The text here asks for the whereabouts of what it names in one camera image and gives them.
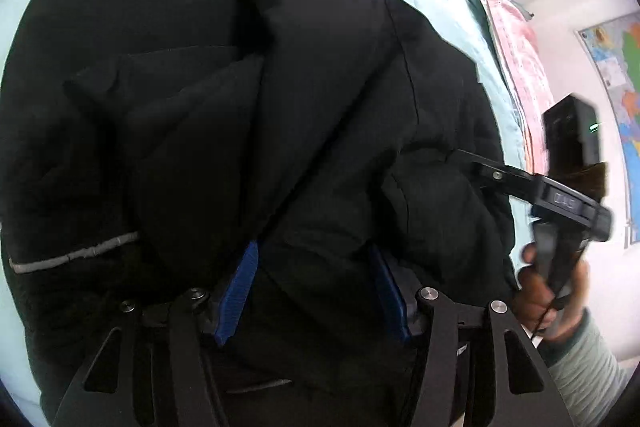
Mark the black hooded jacket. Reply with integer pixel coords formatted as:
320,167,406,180
0,0,519,427

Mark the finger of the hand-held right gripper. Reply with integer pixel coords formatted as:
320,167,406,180
452,149,539,206

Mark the black cable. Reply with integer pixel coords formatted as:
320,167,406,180
531,294,558,344

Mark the person's right hand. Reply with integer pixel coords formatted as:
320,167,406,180
514,242,592,344

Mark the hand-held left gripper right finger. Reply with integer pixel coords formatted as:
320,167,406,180
370,245,576,427

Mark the colourful wall map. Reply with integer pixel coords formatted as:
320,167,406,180
574,12,640,249

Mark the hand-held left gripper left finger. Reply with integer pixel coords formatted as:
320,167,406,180
52,242,259,427

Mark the pink pillow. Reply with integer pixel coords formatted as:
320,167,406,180
475,0,557,178

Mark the person's right forearm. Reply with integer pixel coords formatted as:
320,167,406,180
539,309,632,427

